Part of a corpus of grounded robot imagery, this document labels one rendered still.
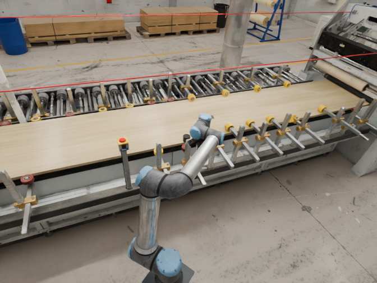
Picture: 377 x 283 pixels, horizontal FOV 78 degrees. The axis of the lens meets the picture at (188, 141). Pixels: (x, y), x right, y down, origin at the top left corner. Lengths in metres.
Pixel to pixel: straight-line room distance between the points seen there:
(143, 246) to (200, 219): 1.28
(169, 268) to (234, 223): 1.36
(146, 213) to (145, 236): 0.19
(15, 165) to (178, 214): 1.58
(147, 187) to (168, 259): 0.55
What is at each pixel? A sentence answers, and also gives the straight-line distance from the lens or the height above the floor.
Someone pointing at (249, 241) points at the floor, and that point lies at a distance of 2.69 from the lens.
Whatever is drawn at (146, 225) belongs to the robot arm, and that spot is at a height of 1.12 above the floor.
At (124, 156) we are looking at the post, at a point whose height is 1.08.
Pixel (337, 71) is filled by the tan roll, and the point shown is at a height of 1.09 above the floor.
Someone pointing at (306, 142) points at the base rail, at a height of 0.70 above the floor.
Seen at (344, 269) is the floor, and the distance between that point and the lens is 3.00.
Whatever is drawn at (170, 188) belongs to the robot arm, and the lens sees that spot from 1.11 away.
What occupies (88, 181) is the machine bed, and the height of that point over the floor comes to 0.66.
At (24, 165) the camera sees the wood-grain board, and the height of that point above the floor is 0.90.
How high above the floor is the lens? 2.30
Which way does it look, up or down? 41 degrees down
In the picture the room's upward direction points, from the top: 5 degrees clockwise
